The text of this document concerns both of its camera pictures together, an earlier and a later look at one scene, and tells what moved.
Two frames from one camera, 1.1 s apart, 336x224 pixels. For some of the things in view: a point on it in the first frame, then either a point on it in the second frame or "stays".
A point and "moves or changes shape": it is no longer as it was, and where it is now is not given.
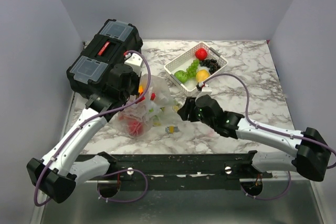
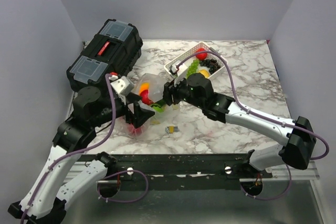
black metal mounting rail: (182, 171) stays
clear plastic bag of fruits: (155, 104) moves or changes shape
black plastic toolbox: (91, 72) stays
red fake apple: (201, 53) stays
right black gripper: (188, 108) -> (169, 94)
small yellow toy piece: (171, 129) stays
